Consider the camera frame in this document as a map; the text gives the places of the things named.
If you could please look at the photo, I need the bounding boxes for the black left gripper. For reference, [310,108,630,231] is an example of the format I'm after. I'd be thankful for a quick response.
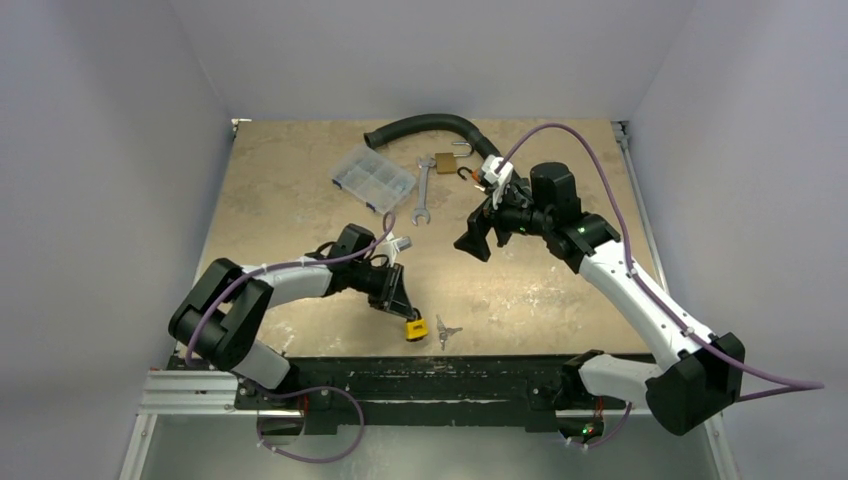
[349,260,415,319]

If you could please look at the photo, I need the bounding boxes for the orange black padlock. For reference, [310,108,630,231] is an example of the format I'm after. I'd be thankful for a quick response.
[456,166,483,190]

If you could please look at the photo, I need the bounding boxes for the silver keys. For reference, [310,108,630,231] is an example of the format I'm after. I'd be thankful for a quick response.
[436,315,464,351]

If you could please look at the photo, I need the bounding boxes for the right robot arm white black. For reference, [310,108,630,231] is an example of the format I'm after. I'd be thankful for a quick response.
[454,155,746,436]

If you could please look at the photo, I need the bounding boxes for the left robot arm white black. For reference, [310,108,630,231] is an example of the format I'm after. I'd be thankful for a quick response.
[168,224,428,409]

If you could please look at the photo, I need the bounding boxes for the brass padlock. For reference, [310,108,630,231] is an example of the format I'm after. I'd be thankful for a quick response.
[434,141,475,175]

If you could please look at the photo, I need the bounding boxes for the silver open-end wrench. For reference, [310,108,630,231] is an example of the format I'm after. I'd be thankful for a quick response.
[411,156,436,226]

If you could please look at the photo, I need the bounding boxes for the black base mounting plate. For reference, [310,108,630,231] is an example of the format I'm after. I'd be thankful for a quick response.
[235,354,625,435]

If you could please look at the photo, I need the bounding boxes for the clear plastic compartment box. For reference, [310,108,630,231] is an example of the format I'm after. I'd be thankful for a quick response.
[329,145,416,214]

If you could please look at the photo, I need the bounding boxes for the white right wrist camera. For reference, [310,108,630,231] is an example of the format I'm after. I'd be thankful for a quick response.
[475,155,514,209]

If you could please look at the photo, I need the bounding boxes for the black corrugated hose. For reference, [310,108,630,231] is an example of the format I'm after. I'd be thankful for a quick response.
[363,113,505,164]

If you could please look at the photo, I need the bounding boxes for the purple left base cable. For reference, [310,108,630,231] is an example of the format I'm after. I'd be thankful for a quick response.
[254,386,367,464]

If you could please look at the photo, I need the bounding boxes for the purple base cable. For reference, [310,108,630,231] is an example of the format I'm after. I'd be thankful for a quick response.
[254,386,367,464]
[563,400,634,452]

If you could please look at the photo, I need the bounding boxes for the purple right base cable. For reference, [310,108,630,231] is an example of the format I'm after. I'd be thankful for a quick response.
[563,400,634,452]

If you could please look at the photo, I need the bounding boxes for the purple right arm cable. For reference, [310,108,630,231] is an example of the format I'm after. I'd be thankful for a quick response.
[496,122,826,404]

